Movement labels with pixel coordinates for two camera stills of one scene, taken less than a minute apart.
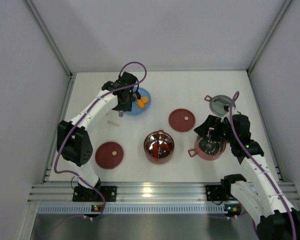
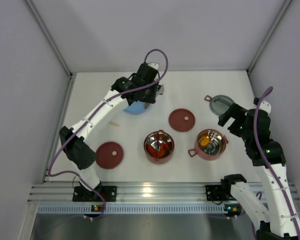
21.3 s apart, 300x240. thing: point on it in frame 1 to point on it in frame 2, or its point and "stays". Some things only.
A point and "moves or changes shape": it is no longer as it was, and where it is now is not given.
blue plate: [135, 109] stays
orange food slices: [141, 102] moves or changes shape
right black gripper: [213, 126] to [231, 117]
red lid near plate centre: [182, 120] stays
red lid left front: [109, 155] stays
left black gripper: [124, 106] to [151, 95]
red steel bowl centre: [158, 146] stays
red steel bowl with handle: [208, 148] stays
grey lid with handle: [220, 104] stays
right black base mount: [214, 193] stays
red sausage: [155, 149] to [153, 151]
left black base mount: [81, 193] stays
